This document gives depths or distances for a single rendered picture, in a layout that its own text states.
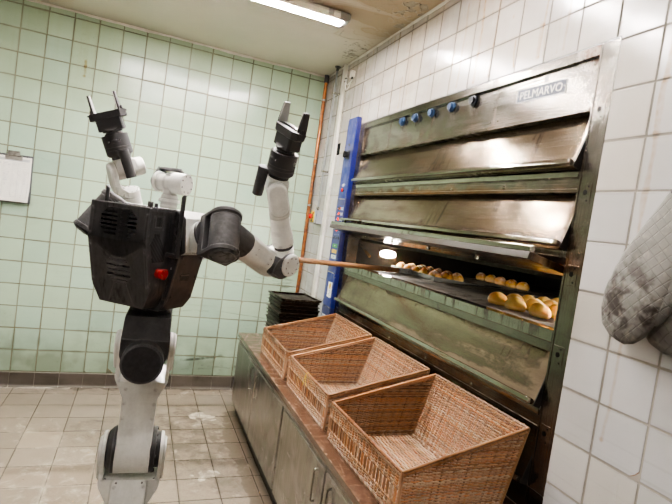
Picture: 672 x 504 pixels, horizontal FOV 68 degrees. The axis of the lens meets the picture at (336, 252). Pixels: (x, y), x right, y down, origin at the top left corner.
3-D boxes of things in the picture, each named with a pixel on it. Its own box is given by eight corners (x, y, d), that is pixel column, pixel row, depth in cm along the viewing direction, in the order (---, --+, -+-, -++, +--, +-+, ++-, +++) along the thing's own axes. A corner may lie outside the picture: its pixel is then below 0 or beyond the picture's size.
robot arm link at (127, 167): (132, 143, 181) (142, 174, 184) (102, 149, 176) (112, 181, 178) (140, 140, 172) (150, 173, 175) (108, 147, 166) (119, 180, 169)
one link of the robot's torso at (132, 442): (158, 482, 157) (176, 340, 151) (97, 483, 152) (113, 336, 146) (160, 455, 172) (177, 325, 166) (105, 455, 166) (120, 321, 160)
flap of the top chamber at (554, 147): (355, 184, 326) (369, 157, 327) (577, 169, 160) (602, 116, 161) (350, 180, 324) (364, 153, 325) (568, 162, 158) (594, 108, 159)
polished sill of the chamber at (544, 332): (352, 270, 331) (353, 264, 331) (565, 343, 164) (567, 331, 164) (344, 269, 329) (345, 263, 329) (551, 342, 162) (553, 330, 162)
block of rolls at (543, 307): (583, 310, 241) (585, 299, 241) (683, 336, 197) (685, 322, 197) (481, 301, 219) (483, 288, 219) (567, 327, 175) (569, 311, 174)
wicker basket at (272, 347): (331, 353, 328) (337, 312, 327) (367, 383, 276) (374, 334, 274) (259, 350, 311) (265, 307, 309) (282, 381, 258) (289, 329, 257)
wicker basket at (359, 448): (426, 434, 217) (436, 371, 215) (521, 509, 165) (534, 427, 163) (323, 438, 197) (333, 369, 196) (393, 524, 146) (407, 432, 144)
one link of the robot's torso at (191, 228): (158, 326, 133) (175, 193, 131) (58, 303, 143) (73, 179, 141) (217, 313, 161) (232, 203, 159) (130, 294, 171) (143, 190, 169)
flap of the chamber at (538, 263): (329, 227, 322) (355, 237, 329) (527, 258, 156) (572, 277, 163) (330, 223, 322) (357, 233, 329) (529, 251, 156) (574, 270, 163)
